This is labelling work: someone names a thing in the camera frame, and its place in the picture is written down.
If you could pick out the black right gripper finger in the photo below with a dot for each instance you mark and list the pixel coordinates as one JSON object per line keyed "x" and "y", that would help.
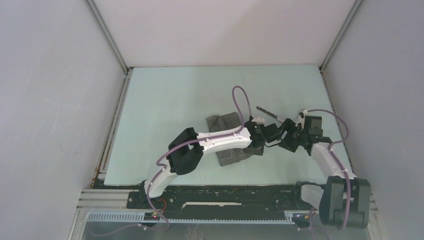
{"x": 288, "y": 145}
{"x": 286, "y": 127}

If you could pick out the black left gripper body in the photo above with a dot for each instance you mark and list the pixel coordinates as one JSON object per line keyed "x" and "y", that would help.
{"x": 258, "y": 151}

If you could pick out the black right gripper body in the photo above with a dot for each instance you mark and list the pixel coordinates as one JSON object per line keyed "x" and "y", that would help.
{"x": 294, "y": 137}

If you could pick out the grey cloth napkin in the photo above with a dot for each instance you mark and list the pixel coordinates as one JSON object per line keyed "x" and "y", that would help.
{"x": 217, "y": 123}

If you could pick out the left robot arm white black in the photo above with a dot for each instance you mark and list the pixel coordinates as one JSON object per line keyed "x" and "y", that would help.
{"x": 186, "y": 151}

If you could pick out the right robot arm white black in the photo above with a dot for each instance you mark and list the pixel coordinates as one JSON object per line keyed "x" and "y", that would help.
{"x": 344, "y": 200}

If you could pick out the silver metal utensil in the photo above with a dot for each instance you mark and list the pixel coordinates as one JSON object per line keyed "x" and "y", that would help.
{"x": 278, "y": 118}

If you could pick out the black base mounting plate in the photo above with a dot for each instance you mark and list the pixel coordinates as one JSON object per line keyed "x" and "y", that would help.
{"x": 273, "y": 203}

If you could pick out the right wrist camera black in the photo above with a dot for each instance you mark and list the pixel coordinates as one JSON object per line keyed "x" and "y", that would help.
{"x": 313, "y": 125}

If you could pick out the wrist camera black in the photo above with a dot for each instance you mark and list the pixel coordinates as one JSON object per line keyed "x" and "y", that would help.
{"x": 313, "y": 125}
{"x": 272, "y": 135}

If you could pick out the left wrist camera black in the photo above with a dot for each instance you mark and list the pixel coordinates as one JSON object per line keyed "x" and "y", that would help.
{"x": 272, "y": 135}

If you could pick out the aluminium frame rail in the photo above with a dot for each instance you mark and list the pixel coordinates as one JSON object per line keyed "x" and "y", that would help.
{"x": 118, "y": 198}

